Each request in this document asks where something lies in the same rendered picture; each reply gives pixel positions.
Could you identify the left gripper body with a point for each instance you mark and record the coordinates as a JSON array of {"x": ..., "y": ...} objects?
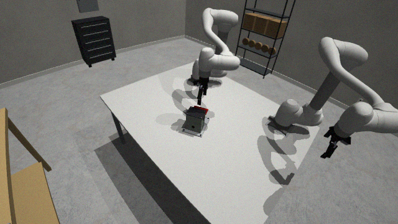
[{"x": 335, "y": 136}]

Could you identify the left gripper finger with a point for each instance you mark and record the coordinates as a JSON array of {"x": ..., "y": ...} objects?
[
  {"x": 330, "y": 150},
  {"x": 329, "y": 132}
]

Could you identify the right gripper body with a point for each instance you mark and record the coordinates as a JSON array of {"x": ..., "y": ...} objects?
[{"x": 203, "y": 81}]

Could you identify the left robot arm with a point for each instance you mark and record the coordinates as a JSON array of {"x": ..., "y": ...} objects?
[{"x": 340, "y": 57}]

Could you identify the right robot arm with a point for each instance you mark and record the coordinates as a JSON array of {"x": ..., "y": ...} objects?
[{"x": 215, "y": 65}]

